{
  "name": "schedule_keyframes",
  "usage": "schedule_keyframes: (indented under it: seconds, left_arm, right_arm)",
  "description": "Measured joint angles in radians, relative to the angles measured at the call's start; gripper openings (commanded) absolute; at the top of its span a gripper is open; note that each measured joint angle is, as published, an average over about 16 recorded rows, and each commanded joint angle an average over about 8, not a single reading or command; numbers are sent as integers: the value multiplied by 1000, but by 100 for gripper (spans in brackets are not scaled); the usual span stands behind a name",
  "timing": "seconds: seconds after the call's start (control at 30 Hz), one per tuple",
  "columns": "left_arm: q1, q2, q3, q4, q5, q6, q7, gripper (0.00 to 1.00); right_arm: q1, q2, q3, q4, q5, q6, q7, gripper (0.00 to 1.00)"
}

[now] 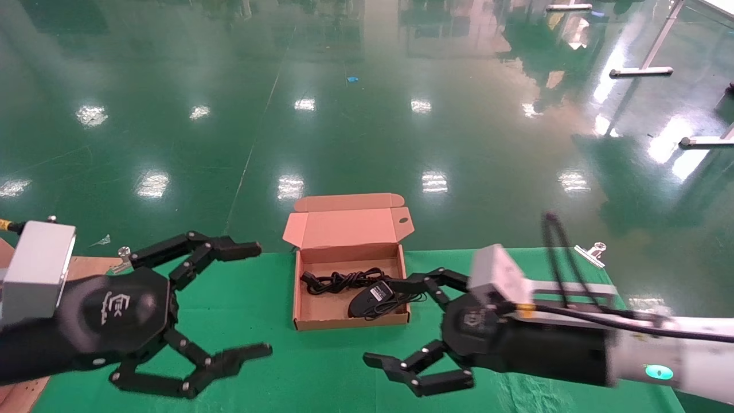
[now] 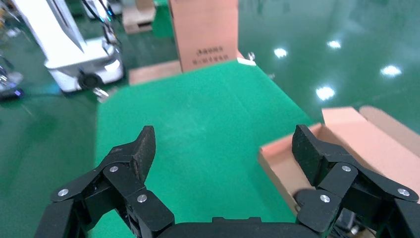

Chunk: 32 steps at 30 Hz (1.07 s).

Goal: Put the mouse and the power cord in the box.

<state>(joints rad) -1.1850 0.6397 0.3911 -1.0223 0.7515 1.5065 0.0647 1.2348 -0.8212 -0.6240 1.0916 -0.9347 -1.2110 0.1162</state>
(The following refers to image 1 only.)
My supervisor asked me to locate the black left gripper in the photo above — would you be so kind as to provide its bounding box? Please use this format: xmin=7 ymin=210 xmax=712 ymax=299
xmin=57 ymin=231 xmax=273 ymax=399

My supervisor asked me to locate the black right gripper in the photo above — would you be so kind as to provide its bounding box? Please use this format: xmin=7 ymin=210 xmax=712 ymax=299
xmin=363 ymin=268 xmax=514 ymax=398

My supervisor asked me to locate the black corded computer mouse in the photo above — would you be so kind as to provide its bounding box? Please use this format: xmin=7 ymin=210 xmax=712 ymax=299
xmin=348 ymin=281 xmax=428 ymax=320

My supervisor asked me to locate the black power cable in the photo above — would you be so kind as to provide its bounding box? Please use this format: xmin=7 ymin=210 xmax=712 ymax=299
xmin=301 ymin=268 xmax=392 ymax=297

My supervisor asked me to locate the open brown cardboard box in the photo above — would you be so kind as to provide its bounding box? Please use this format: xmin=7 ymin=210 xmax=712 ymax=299
xmin=282 ymin=193 xmax=415 ymax=332

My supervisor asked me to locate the green table cloth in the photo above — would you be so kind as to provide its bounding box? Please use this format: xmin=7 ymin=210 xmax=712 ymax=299
xmin=32 ymin=248 xmax=683 ymax=413

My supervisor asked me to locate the silver binder clip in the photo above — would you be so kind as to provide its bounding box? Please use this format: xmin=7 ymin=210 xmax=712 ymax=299
xmin=112 ymin=247 xmax=136 ymax=274
xmin=575 ymin=242 xmax=607 ymax=269

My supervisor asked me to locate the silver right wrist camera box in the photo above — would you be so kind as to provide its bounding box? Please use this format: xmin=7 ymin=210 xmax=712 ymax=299
xmin=467 ymin=244 xmax=618 ymax=314

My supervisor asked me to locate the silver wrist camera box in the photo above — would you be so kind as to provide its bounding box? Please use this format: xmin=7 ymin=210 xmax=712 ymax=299
xmin=0 ymin=221 xmax=77 ymax=325
xmin=467 ymin=244 xmax=618 ymax=314

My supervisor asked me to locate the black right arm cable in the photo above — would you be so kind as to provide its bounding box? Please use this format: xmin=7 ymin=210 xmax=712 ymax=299
xmin=541 ymin=212 xmax=734 ymax=345

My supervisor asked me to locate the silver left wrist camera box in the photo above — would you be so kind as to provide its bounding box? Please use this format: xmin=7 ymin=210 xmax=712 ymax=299
xmin=0 ymin=221 xmax=77 ymax=325

